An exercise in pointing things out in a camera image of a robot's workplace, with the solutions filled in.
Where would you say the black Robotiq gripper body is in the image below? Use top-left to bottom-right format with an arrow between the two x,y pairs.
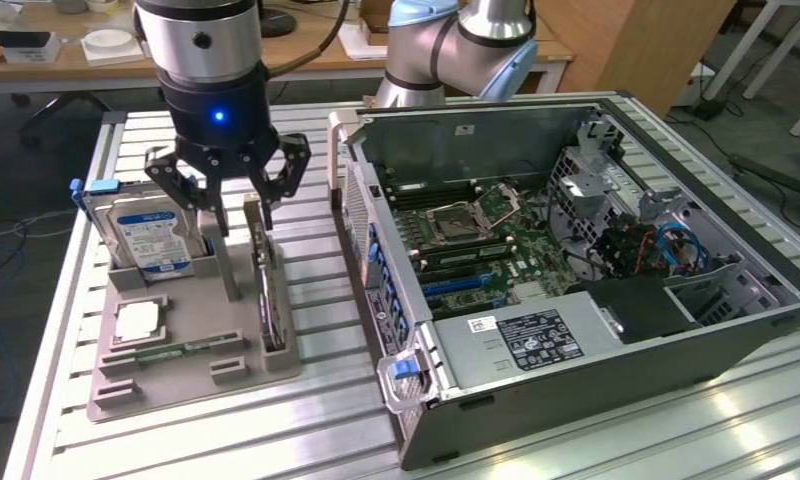
157,64 -> 281,177

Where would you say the black graphics card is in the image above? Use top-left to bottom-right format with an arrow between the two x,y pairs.
243,192 -> 288,351

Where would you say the hard disk in blue caddy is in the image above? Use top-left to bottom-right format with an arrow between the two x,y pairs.
69,169 -> 205,286

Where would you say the black round lamp base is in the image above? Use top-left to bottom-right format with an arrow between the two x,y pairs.
264,7 -> 299,39

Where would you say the white round container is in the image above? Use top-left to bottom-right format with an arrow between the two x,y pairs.
80,28 -> 145,66

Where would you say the long wooden desk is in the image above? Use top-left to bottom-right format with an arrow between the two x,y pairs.
0,0 -> 575,109

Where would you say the black chair base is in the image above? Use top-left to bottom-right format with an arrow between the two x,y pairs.
12,87 -> 172,149

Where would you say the white paper stack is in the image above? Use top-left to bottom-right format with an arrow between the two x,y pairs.
335,20 -> 392,61

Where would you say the CPU socket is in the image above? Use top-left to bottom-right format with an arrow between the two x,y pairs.
425,202 -> 485,244

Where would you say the grey plastic parts rack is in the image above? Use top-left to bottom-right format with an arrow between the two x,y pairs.
85,206 -> 307,424

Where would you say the silver CPU chip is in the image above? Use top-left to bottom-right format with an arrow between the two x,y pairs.
116,302 -> 165,344

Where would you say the brown cardboard box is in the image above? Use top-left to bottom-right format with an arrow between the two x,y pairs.
359,0 -> 395,34

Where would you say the white box with black top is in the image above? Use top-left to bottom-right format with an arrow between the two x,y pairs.
0,30 -> 62,65

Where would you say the installed green RAM stick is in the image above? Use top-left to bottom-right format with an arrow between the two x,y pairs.
412,238 -> 513,264

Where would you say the metal socket cover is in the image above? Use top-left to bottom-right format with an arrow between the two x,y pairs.
471,180 -> 529,232

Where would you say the loose green RAM stick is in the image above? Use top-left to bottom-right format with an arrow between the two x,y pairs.
132,334 -> 225,364

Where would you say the green motherboard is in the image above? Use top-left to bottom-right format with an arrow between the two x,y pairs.
372,167 -> 592,321

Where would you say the blue case release tab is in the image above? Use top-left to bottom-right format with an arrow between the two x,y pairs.
385,349 -> 420,386

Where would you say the perforated metal drive cage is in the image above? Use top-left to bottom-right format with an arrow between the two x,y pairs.
544,119 -> 642,261

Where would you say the grey power supply unit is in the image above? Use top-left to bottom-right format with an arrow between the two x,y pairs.
431,291 -> 627,392

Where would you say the black plastic shroud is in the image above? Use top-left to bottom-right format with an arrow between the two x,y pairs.
583,277 -> 702,346

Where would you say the wooden cabinet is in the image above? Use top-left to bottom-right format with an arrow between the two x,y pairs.
558,0 -> 739,119

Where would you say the dark grey open PC case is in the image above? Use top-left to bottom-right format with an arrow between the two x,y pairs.
325,94 -> 800,471

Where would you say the white floor device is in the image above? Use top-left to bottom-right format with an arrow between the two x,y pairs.
684,62 -> 719,109

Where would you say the black power adapter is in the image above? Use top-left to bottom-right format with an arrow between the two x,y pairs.
692,99 -> 728,121

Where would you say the metal disk bay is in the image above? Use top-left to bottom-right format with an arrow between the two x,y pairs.
663,259 -> 782,329

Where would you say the black floor stand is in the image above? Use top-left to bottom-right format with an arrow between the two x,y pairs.
726,149 -> 800,204

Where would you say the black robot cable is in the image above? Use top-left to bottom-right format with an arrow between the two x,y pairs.
264,0 -> 356,77

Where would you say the black power wire bundle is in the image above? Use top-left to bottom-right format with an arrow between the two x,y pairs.
596,227 -> 646,279

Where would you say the red wire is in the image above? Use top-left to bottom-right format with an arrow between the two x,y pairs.
632,224 -> 662,275

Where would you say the blue data wire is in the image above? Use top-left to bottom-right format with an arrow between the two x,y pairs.
658,219 -> 710,276

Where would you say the white table frame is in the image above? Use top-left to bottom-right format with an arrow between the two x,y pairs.
703,0 -> 800,136

